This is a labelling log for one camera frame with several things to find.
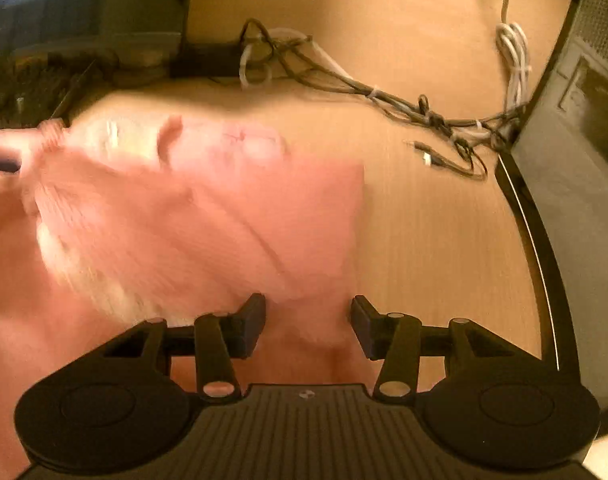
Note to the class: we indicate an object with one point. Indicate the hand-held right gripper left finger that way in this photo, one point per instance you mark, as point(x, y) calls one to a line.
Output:
point(251, 322)

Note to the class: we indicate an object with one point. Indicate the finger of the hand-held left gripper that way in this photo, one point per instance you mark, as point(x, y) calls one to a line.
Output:
point(1, 165)

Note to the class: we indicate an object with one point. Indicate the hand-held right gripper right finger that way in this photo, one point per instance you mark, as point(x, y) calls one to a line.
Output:
point(365, 322)

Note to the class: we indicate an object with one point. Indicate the pink knit garment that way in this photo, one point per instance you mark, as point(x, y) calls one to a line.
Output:
point(193, 220)

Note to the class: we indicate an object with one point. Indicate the black keyboard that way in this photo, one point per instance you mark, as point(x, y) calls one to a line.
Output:
point(28, 90)

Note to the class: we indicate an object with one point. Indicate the computer monitor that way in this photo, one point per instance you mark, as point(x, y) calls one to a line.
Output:
point(133, 5)

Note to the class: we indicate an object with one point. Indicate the black power adapter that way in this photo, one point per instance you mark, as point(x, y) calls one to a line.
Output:
point(206, 60)

